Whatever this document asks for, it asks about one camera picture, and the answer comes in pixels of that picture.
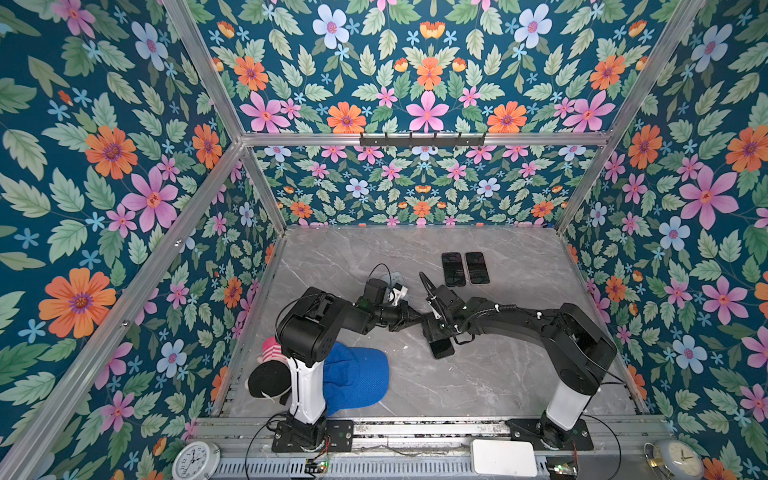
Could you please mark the pink-edged smartphone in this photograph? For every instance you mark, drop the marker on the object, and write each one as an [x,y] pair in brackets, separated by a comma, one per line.
[477,268]

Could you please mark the silver alarm clock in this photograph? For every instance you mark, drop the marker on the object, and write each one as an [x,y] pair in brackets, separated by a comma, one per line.
[673,460]

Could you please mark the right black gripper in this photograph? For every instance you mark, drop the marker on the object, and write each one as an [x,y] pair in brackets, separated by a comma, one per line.
[430,331]

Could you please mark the white rectangular box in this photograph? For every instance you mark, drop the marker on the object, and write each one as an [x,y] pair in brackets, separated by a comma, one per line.
[503,458]

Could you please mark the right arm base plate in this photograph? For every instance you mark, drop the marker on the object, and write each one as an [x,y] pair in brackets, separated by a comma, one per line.
[576,435]

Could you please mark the white wall clock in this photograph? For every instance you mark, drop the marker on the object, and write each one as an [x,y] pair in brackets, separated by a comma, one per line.
[198,460]

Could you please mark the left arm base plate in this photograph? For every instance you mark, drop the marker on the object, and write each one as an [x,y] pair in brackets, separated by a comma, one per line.
[292,436]

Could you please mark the black plush toy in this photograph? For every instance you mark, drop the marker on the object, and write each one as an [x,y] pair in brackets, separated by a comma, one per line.
[270,379]

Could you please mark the black hook rail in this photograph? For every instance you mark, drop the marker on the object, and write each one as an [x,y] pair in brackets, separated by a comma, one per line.
[409,140]

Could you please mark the blue-edged smartphone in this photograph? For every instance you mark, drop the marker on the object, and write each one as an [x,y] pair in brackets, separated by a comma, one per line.
[442,348]

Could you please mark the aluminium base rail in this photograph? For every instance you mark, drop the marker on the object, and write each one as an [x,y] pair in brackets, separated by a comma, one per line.
[428,448]

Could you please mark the blue baseball cap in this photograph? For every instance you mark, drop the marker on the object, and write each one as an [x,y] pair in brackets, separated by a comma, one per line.
[354,378]

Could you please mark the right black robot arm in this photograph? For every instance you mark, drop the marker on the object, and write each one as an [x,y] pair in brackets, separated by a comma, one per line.
[580,351]

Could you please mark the silver-edged smartphone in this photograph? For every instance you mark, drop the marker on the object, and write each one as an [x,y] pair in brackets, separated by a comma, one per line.
[453,269]

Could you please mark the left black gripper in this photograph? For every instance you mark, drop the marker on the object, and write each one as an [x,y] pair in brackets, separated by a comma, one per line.
[403,313]

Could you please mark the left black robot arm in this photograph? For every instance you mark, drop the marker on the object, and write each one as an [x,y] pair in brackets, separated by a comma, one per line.
[309,330]

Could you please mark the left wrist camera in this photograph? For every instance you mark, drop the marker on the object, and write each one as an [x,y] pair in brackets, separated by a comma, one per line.
[379,292]

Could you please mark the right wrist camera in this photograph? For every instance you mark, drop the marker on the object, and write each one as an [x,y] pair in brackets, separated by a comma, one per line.
[441,299]

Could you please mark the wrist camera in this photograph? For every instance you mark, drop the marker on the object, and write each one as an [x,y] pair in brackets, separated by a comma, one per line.
[441,299]
[379,292]

